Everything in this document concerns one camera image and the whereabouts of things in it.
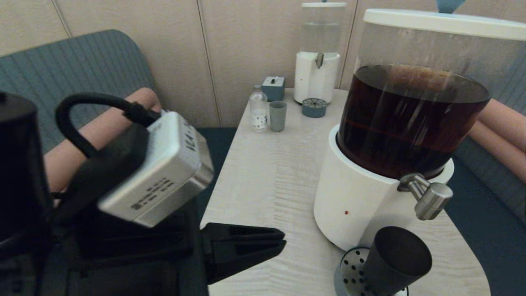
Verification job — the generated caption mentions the black tapered cup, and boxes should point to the black tapered cup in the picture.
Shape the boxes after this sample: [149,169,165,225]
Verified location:
[364,226,433,296]

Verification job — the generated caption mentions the large metal dispenser tap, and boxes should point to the large metal dispenser tap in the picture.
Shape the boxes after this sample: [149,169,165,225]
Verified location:
[398,173,454,221]

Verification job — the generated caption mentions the grey-blue plastic cup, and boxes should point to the grey-blue plastic cup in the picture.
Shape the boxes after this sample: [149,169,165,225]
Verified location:
[269,101,287,132]

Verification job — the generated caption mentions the dark blue seat cushion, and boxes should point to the dark blue seat cushion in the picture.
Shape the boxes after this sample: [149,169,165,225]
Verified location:
[193,127,238,218]
[444,158,526,296]

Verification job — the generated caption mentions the large perforated drip tray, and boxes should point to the large perforated drip tray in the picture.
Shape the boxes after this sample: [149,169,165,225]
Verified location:
[334,247,409,296]

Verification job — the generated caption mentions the clear plastic bottle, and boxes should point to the clear plastic bottle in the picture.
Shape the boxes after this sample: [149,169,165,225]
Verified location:
[249,85,269,133]

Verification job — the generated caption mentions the large dark tea dispenser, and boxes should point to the large dark tea dispenser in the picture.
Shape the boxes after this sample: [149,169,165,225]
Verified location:
[314,21,523,252]

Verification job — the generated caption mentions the grey-blue tissue box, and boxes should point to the grey-blue tissue box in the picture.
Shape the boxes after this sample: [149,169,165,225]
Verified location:
[262,76,286,102]

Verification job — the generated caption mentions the small perforated drip tray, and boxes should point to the small perforated drip tray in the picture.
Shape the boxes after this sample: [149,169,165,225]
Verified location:
[301,98,328,118]

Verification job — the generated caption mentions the small clear water dispenser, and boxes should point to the small clear water dispenser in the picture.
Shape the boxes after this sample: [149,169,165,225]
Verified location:
[294,6,346,104]

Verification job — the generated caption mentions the small white dispenser lid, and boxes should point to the small white dispenser lid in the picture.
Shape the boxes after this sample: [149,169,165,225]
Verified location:
[300,0,347,8]

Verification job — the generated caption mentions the large white dispenser lid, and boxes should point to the large white dispenser lid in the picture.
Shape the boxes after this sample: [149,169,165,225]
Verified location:
[363,0,526,41]

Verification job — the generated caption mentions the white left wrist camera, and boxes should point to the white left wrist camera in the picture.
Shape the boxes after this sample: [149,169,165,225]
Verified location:
[97,111,215,228]

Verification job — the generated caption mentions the black camera cable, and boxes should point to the black camera cable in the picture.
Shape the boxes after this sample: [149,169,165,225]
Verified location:
[55,93,161,159]

